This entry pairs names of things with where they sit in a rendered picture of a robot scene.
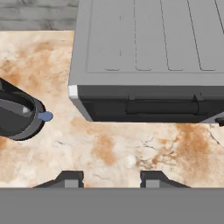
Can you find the black kettle with blue button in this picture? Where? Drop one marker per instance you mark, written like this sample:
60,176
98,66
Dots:
17,113

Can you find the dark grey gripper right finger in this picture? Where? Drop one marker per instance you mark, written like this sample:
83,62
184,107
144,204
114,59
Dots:
153,178

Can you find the grey toaster oven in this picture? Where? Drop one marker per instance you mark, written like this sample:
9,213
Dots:
145,52

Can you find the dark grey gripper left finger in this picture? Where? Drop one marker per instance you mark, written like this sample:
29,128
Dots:
70,178

